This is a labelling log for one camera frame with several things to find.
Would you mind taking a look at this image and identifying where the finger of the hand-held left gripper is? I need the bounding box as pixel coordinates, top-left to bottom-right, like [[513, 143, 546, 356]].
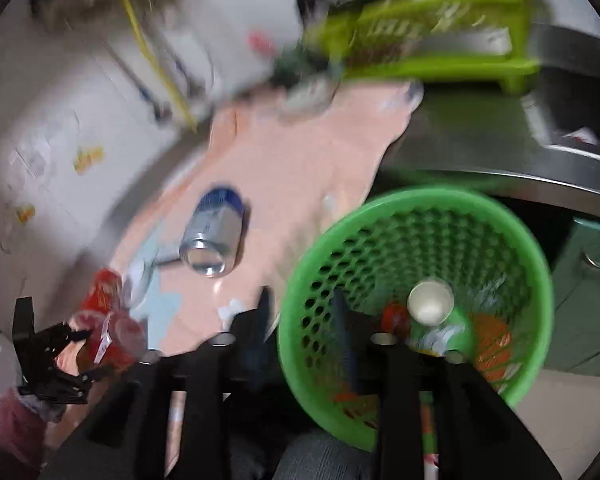
[[17, 364, 113, 405], [12, 297, 93, 361]]

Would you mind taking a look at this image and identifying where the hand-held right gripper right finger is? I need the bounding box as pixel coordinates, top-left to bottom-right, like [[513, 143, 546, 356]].
[[332, 289, 563, 480]]

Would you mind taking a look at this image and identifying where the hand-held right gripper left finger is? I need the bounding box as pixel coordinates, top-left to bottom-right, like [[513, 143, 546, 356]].
[[40, 285, 281, 480]]

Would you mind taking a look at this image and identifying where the red snack cup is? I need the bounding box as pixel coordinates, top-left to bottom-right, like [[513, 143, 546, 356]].
[[75, 269, 148, 368]]

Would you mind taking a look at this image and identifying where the white plastic cup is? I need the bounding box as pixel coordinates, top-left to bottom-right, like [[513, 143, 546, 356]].
[[407, 280, 455, 325]]

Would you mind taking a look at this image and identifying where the green round basket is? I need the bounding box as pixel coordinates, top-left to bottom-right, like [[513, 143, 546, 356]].
[[277, 187, 556, 453]]

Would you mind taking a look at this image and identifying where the blue silver can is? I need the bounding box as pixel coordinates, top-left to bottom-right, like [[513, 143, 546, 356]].
[[179, 187, 245, 278]]

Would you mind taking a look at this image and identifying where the orange snack packet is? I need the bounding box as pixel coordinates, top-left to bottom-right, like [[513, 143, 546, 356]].
[[467, 312, 513, 386]]

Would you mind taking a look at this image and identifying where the grey fuzzy clothing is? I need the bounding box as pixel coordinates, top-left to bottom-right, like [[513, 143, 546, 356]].
[[225, 430, 381, 480]]

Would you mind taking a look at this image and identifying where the peach printed blanket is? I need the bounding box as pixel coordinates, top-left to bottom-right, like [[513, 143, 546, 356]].
[[45, 82, 426, 480]]

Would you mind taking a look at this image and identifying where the green cabinet door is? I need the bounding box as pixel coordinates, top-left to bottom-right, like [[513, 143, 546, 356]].
[[550, 217, 600, 376]]

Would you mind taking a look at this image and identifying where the green dish rack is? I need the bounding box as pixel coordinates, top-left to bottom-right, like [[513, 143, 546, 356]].
[[302, 0, 541, 93]]

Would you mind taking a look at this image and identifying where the pink bottle brush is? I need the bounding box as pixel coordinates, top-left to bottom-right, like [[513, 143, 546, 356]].
[[247, 30, 277, 56]]

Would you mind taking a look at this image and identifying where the steel sink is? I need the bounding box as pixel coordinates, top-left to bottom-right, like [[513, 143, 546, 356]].
[[525, 25, 600, 166]]

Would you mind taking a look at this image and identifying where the yellow hose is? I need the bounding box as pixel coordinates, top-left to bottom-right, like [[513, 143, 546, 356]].
[[120, 0, 198, 131]]

